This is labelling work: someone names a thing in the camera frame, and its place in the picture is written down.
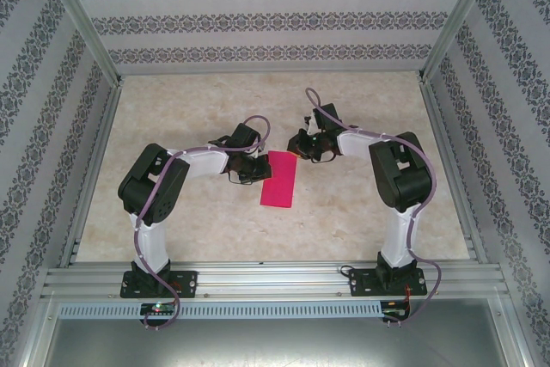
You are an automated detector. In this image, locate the pink square paper sheet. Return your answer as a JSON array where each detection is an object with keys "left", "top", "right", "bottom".
[{"left": 260, "top": 150, "right": 300, "bottom": 209}]

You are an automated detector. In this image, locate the grey metal sheet panel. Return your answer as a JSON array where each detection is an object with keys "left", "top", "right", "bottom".
[{"left": 25, "top": 297, "right": 525, "bottom": 367}]

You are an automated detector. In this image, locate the right gripper thin black cable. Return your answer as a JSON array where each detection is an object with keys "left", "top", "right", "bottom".
[{"left": 308, "top": 150, "right": 340, "bottom": 165}]

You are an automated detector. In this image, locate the gripper thin black cable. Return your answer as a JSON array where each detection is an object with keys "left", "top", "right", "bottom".
[
  {"left": 226, "top": 167, "right": 259, "bottom": 187},
  {"left": 308, "top": 150, "right": 340, "bottom": 165}
]

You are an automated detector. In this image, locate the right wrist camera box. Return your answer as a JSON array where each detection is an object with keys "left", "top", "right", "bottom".
[{"left": 302, "top": 111, "right": 323, "bottom": 135}]

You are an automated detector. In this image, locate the left gripper thin black cable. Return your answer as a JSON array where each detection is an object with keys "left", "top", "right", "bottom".
[{"left": 226, "top": 167, "right": 259, "bottom": 187}]

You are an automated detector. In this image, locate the aluminium mounting rail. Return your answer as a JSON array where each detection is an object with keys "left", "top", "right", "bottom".
[{"left": 40, "top": 260, "right": 504, "bottom": 299}]

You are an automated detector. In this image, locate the right aluminium side rail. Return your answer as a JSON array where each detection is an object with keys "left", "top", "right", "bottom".
[{"left": 419, "top": 78, "right": 489, "bottom": 263}]

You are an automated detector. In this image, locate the aluminium side rail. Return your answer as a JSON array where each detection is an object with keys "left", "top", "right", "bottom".
[
  {"left": 58, "top": 78, "right": 124, "bottom": 269},
  {"left": 419, "top": 78, "right": 489, "bottom": 263}
]

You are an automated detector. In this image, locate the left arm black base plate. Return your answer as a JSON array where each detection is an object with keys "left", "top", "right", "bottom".
[{"left": 119, "top": 270, "right": 199, "bottom": 299}]

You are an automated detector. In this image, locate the grey slotted cable duct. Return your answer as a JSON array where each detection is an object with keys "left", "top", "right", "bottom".
[{"left": 57, "top": 300, "right": 383, "bottom": 319}]

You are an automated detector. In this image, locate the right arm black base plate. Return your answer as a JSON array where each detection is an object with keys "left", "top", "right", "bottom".
[{"left": 347, "top": 266, "right": 429, "bottom": 298}]

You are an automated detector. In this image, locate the left aluminium side rail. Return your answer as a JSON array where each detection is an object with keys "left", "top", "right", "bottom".
[{"left": 58, "top": 78, "right": 124, "bottom": 269}]

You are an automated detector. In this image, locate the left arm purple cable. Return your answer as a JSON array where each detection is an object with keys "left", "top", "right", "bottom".
[{"left": 133, "top": 115, "right": 272, "bottom": 332}]

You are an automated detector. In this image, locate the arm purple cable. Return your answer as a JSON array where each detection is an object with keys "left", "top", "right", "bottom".
[
  {"left": 133, "top": 115, "right": 272, "bottom": 332},
  {"left": 303, "top": 87, "right": 443, "bottom": 327}
]

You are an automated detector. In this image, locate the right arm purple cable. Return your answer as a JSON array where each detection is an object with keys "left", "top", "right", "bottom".
[{"left": 303, "top": 87, "right": 443, "bottom": 327}]

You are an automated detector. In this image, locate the right aluminium frame post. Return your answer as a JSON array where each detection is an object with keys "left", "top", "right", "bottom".
[{"left": 419, "top": 0, "right": 504, "bottom": 83}]

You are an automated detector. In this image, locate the aluminium frame post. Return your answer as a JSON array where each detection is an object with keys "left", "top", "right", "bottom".
[
  {"left": 419, "top": 0, "right": 504, "bottom": 83},
  {"left": 36, "top": 0, "right": 124, "bottom": 84}
]

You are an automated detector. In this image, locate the left aluminium frame post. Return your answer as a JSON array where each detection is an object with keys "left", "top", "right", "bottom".
[{"left": 36, "top": 0, "right": 124, "bottom": 84}]

